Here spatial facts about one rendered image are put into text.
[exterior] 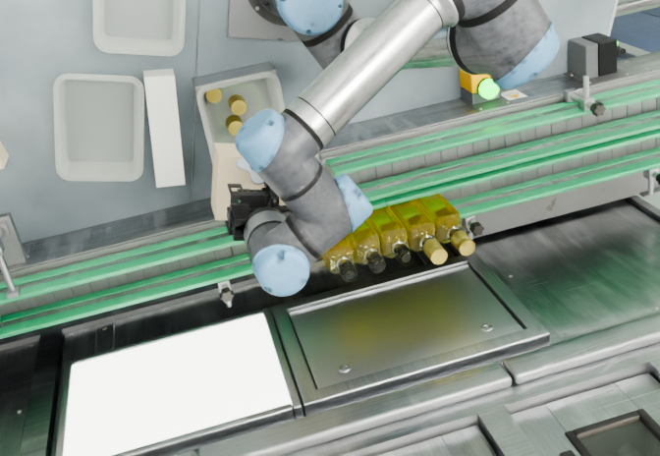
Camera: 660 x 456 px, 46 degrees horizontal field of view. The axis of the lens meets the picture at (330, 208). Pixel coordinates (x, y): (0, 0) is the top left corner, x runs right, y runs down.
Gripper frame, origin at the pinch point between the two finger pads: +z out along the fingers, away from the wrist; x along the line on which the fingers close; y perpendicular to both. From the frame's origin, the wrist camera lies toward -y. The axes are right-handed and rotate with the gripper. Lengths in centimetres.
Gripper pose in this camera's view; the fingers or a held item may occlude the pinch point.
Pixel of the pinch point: (260, 185)
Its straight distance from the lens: 140.3
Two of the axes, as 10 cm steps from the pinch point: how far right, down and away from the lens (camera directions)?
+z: -2.3, -3.9, 8.9
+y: -9.7, -0.1, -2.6
